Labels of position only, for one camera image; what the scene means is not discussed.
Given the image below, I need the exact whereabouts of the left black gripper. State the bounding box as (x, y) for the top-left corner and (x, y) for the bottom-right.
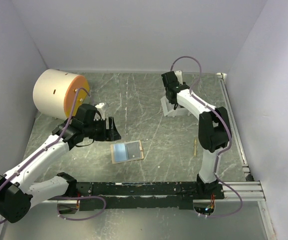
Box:
(83, 116), (122, 142)

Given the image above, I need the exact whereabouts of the beige leather card holder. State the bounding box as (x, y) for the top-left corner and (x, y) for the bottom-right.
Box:
(110, 140), (144, 164)

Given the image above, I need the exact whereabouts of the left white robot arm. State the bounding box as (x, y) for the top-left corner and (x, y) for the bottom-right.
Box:
(0, 103), (121, 223)

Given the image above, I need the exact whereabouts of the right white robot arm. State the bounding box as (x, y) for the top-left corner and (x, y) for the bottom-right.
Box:
(161, 70), (232, 199)

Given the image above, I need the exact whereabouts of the white card tray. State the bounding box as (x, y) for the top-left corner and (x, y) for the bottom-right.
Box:
(160, 96), (191, 117)

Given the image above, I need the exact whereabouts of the yellow crayon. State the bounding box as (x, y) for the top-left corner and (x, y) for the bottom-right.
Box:
(193, 138), (197, 157)

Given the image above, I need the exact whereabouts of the cream cylinder with orange face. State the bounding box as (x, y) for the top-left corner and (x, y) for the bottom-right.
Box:
(32, 69), (90, 120)

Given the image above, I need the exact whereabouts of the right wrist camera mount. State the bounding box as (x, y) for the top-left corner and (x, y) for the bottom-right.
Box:
(174, 70), (184, 85)

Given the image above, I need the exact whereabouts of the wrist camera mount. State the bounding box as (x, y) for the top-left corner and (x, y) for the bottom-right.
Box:
(174, 70), (184, 85)
(94, 102), (109, 120)

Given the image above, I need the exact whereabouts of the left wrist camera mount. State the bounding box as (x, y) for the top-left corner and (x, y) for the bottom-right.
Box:
(94, 102), (109, 120)

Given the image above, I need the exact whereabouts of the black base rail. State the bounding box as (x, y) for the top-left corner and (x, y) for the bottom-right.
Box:
(72, 181), (224, 210)

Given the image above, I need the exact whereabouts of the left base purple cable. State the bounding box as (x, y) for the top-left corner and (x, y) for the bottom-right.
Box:
(56, 195), (107, 221)

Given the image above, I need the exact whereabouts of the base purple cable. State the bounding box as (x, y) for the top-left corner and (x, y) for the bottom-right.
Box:
(197, 178), (243, 219)
(56, 195), (107, 221)

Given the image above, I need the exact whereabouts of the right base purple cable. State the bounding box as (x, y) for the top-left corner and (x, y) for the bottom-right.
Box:
(197, 178), (243, 219)

